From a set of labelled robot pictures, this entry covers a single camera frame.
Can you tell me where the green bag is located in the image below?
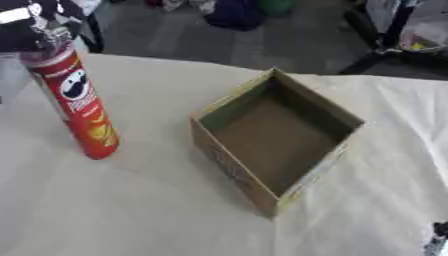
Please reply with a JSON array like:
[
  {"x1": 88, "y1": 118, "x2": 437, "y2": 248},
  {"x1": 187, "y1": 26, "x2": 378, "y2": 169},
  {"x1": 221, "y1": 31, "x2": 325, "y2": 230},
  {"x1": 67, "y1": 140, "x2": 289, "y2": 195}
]
[{"x1": 255, "y1": 0, "x2": 298, "y2": 18}]

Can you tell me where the open tan cardboard box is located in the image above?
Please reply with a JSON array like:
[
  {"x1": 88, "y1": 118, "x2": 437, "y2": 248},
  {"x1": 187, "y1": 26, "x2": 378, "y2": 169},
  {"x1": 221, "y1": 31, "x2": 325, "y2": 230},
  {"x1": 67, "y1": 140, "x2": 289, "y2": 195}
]
[{"x1": 187, "y1": 67, "x2": 368, "y2": 220}]

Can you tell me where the red chip can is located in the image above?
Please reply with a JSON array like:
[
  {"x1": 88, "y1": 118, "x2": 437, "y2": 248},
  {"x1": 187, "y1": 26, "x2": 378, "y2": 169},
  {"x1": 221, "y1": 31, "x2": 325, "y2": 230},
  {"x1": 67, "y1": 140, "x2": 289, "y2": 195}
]
[{"x1": 19, "y1": 42, "x2": 123, "y2": 161}]

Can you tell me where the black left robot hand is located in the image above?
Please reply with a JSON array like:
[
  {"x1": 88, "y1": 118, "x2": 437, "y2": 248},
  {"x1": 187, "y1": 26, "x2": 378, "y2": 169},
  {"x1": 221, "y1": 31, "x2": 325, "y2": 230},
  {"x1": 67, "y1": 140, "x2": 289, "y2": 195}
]
[{"x1": 0, "y1": 0, "x2": 90, "y2": 54}]

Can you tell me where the pale plastic bag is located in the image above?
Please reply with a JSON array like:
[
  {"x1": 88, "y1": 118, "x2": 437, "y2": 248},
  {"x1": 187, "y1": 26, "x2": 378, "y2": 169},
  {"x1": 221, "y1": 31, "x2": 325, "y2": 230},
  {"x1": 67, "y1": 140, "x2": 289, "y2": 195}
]
[{"x1": 399, "y1": 19, "x2": 448, "y2": 54}]

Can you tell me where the black metal stand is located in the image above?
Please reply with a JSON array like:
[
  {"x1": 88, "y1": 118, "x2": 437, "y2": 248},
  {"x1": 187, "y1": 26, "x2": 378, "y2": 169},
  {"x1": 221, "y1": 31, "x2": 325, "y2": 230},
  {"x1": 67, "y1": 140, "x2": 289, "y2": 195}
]
[{"x1": 337, "y1": 0, "x2": 448, "y2": 76}]

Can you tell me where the black furniture leg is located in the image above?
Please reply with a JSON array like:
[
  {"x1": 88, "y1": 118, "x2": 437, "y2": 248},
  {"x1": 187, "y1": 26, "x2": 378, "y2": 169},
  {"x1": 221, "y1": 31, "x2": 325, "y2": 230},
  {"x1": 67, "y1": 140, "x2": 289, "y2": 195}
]
[{"x1": 78, "y1": 11, "x2": 107, "y2": 54}]

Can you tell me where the dark blue bag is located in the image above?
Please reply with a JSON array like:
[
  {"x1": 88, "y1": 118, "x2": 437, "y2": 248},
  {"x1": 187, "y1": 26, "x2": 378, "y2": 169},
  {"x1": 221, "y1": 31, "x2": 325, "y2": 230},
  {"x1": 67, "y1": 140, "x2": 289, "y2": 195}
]
[{"x1": 203, "y1": 0, "x2": 268, "y2": 32}]

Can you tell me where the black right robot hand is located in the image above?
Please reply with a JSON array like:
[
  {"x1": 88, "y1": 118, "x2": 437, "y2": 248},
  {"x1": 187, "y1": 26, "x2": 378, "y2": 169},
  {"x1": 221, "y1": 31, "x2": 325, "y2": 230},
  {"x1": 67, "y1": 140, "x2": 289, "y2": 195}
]
[{"x1": 423, "y1": 220, "x2": 448, "y2": 256}]

